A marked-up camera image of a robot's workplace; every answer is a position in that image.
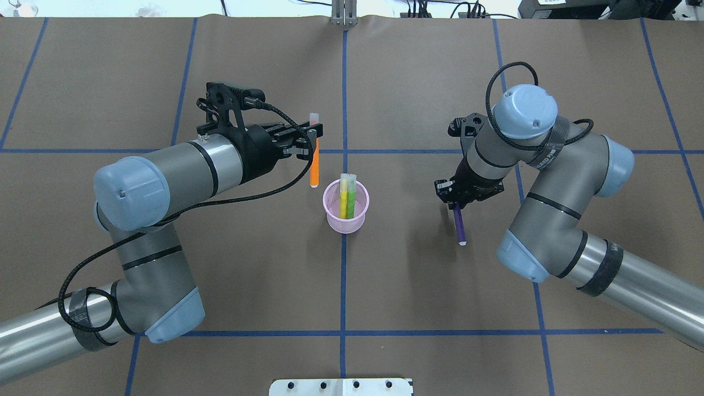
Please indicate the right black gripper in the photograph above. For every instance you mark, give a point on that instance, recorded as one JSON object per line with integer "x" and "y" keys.
{"x": 474, "y": 180}

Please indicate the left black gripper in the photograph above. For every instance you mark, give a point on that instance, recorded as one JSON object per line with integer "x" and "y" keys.
{"x": 258, "y": 152}

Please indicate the orange highlighter pen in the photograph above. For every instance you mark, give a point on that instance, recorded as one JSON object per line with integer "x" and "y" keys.
{"x": 314, "y": 171}

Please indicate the purple highlighter pen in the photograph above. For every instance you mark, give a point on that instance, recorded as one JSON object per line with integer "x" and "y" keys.
{"x": 459, "y": 228}

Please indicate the yellow highlighter pen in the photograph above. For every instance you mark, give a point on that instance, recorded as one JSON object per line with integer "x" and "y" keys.
{"x": 342, "y": 195}

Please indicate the green highlighter pen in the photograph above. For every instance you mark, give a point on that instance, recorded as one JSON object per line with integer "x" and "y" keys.
{"x": 350, "y": 196}

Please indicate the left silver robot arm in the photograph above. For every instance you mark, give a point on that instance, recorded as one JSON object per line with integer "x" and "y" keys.
{"x": 142, "y": 282}

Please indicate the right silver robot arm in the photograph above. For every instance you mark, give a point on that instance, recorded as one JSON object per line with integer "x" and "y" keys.
{"x": 544, "y": 238}

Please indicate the brown paper table cover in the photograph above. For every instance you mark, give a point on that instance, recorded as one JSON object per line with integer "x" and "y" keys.
{"x": 287, "y": 297}

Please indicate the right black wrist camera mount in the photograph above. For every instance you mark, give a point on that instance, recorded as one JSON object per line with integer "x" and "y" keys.
{"x": 467, "y": 128}

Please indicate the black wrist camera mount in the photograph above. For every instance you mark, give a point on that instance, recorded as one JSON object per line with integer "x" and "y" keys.
{"x": 223, "y": 105}
{"x": 467, "y": 128}

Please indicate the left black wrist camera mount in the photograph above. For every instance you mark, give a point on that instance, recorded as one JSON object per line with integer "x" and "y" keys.
{"x": 223, "y": 105}

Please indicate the aluminium frame post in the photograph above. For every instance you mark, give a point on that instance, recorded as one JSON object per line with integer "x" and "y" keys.
{"x": 344, "y": 13}

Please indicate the electronics board with wires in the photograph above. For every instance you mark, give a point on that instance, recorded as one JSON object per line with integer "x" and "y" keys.
{"x": 441, "y": 9}

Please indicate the white camera stand pedestal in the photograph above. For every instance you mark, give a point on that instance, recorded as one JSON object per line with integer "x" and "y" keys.
{"x": 342, "y": 386}

